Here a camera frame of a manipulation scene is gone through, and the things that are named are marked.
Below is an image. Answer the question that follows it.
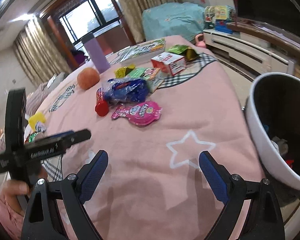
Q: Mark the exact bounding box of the green foil wrapper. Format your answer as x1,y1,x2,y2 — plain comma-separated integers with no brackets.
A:
168,44,199,61

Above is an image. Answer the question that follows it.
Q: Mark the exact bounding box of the pink snack pouch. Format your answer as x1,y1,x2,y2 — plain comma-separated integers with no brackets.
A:
111,101,162,126

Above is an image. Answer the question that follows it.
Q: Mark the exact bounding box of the pink kettlebell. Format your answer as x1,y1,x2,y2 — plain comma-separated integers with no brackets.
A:
194,33,206,48

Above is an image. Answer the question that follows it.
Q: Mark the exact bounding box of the pink quilted table cover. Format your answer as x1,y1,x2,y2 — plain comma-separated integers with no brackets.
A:
22,35,266,240

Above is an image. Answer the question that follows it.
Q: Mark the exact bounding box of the person's left hand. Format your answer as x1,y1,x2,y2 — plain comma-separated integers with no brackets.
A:
1,179,32,203

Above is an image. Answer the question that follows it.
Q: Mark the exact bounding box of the colourful toy cash register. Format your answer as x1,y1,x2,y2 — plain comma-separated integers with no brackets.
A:
204,5,236,34

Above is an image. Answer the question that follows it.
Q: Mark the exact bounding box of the red capped candy tube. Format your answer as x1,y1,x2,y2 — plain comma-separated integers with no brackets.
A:
95,87,109,117

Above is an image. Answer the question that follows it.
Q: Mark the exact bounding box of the teal cloth covered furniture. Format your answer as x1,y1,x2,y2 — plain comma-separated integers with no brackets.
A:
142,2,205,42

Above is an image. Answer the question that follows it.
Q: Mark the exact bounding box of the purple thermos bottle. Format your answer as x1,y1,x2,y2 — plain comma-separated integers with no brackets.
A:
81,33,110,74

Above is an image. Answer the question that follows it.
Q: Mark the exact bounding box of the yellow wrapper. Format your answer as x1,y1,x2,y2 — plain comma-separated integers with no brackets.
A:
114,64,135,79

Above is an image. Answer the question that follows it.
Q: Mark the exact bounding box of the green milk carton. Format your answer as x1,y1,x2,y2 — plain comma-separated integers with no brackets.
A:
127,68,167,93

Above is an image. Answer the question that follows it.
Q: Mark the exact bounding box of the crumpled patterned wrapper in cup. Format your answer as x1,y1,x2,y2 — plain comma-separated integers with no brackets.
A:
35,121,46,133

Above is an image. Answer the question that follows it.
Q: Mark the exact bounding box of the stack of children's books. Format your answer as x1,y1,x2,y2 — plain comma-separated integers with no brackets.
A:
112,38,166,66

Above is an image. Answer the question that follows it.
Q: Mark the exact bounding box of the white round trash bin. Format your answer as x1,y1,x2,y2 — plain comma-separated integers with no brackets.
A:
245,72,300,191

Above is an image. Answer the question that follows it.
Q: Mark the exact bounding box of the blue plastic snack bag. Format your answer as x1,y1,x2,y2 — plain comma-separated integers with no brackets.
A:
102,77,150,105

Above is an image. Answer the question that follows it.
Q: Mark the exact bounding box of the red white small carton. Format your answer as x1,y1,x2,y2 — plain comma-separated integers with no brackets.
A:
151,52,187,76

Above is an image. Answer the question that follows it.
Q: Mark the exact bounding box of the beige patterned curtain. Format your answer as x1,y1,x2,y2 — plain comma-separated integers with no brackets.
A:
12,17,71,86

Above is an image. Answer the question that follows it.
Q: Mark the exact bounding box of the orange apple fruit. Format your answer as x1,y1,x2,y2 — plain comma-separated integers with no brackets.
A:
77,67,100,90

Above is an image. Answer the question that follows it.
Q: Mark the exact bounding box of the white tv cabinet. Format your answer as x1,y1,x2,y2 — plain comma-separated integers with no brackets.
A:
203,29,295,75

